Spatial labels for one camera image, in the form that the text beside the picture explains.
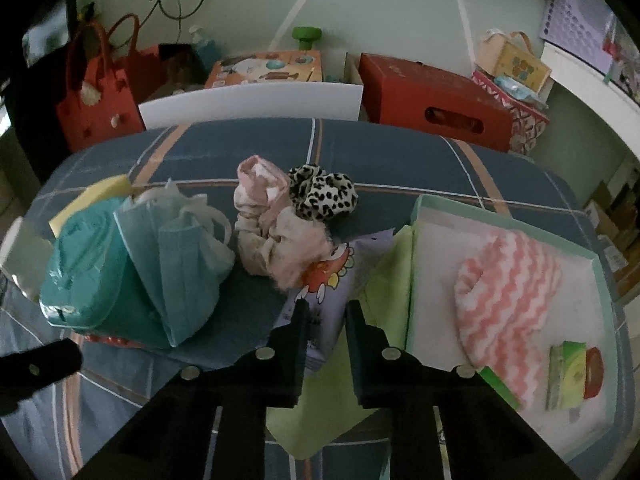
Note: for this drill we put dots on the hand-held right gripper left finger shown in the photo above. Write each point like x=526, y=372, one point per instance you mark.
x=300, y=340

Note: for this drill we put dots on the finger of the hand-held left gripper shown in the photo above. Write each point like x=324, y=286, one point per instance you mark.
x=35, y=367

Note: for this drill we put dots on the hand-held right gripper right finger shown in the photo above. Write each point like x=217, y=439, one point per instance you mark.
x=357, y=350

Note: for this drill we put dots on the light green cloth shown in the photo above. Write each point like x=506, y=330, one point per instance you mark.
x=385, y=300

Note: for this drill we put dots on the purple snack packet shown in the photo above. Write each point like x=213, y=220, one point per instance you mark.
x=330, y=280

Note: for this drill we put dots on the pink scrunchie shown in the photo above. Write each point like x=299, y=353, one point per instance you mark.
x=260, y=240

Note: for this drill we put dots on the teal wet wipes pack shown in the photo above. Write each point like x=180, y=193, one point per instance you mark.
x=85, y=270

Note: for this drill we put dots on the pale green box tray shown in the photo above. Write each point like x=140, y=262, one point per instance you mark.
x=440, y=260

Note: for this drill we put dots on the leopard print scrunchie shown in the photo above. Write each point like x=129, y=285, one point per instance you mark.
x=325, y=195

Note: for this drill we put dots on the pink white zigzag cloth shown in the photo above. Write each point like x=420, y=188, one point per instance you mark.
x=505, y=300

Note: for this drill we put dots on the yellow sponge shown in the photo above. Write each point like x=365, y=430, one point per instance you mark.
x=95, y=192

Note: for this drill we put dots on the red tape roll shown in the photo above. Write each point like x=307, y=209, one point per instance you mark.
x=595, y=370

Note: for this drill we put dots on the white capped plastic bottle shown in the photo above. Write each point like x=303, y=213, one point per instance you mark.
x=15, y=250

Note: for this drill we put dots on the blue face mask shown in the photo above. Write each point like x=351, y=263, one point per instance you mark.
x=175, y=270

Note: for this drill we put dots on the white foam board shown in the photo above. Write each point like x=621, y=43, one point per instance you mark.
x=250, y=102

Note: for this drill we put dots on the dark glass cabinet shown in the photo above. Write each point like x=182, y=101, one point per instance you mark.
x=30, y=110

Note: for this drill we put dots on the red felt tote bag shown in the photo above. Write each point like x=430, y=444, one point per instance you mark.
x=100, y=115

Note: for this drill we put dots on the red cardboard box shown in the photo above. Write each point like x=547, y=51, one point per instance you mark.
x=425, y=90

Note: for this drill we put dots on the orange toy box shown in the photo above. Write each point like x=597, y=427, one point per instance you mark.
x=260, y=67

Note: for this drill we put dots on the brown cardboard box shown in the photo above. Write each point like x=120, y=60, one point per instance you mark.
x=607, y=220

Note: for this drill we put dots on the red patterned basket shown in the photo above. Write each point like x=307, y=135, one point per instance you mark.
x=525, y=120

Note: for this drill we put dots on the dark brown bag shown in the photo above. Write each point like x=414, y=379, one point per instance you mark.
x=180, y=65

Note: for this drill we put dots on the teal pump bottle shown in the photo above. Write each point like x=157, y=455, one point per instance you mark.
x=206, y=55

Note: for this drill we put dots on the green plastic toy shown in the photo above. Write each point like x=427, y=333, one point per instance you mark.
x=305, y=35

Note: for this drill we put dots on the light blue packet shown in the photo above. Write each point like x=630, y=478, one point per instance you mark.
x=515, y=87

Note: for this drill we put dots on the beige printed bag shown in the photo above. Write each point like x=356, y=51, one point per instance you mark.
x=520, y=67

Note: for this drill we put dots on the white desk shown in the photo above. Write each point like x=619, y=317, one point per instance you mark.
x=590, y=77

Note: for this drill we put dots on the purple perforated basket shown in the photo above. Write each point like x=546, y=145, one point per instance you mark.
x=575, y=20

